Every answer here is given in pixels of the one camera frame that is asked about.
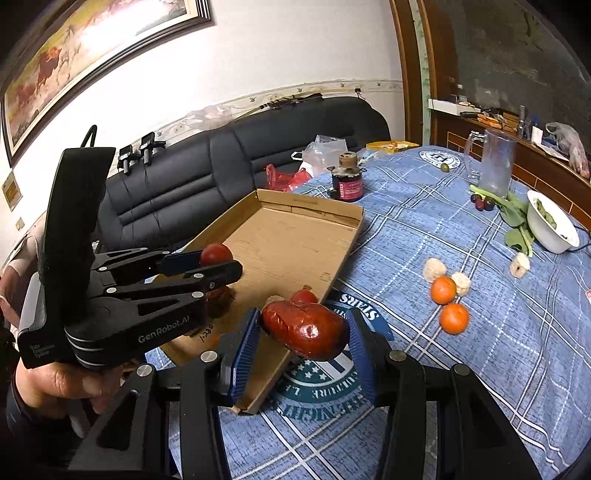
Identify clear glass beer mug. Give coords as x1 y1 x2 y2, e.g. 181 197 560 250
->
463 129 517 197

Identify clear plastic bag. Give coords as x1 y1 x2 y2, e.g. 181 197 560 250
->
290 135 352 178

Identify white ceramic bowl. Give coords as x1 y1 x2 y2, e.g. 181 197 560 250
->
527 190 580 254

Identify person's left hand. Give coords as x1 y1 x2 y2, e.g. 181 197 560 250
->
15 361 123 418

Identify red tomato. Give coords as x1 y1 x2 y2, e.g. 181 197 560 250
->
290 289 318 303
199 243 233 267

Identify dark red grapes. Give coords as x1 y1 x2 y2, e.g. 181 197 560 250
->
470 194 496 211

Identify pink plastic bag on cabinet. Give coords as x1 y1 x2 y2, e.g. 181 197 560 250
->
546 122 590 180

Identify red plastic bag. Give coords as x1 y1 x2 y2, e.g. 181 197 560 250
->
266 164 311 192

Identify green leafy vegetable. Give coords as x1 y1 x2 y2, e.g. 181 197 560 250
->
469 185 534 257

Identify wooden sideboard cabinet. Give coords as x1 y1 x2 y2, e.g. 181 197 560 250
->
428 98 591 232

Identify blue plaid tablecloth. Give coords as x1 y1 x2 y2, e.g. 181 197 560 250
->
219 146 590 479

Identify beige cob piece near greens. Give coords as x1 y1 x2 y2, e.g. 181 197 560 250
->
510 252 531 279

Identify yellow snack packet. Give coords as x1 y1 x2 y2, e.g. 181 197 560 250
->
366 140 419 154

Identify dark red jujube date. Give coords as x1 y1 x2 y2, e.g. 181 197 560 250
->
262 301 349 361

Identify brown cardboard tray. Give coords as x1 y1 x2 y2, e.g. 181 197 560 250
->
156 187 366 416

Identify dark jar with lid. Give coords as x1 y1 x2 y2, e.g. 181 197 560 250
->
328 151 365 202

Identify black leather sofa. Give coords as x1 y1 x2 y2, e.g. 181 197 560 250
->
96 96 391 251

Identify framed horse painting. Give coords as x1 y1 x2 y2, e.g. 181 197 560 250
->
1 1 211 167

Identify small orange tangerine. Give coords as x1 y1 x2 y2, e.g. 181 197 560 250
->
430 276 457 305

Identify black clips on sofa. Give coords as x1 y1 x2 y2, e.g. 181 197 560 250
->
117 132 166 176

